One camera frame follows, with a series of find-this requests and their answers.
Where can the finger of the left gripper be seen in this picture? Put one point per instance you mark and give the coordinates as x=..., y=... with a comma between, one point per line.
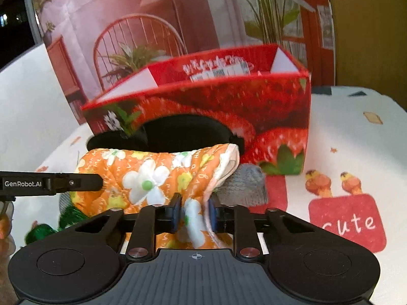
x=77, y=182

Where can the cartoon printed table mat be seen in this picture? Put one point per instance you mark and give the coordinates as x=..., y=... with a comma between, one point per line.
x=333, y=234

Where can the person's left hand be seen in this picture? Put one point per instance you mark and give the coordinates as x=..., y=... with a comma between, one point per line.
x=7, y=249

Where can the red strawberry cardboard box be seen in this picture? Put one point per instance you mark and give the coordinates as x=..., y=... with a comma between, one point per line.
x=260, y=92

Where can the wooden panel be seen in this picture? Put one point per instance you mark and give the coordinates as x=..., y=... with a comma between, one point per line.
x=371, y=45

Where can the orange floral oven mitt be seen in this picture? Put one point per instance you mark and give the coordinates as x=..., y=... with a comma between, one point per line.
x=136, y=179

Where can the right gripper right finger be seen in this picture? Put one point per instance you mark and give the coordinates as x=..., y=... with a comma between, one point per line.
x=238, y=222

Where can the printed living room backdrop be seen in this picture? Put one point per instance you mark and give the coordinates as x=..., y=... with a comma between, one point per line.
x=80, y=35

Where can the black eye mask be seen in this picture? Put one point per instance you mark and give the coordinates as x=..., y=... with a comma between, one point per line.
x=185, y=132

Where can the grey knitted sock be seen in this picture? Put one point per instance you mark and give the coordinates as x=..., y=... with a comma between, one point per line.
x=245, y=187

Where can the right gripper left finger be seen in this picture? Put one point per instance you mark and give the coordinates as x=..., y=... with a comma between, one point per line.
x=145, y=225

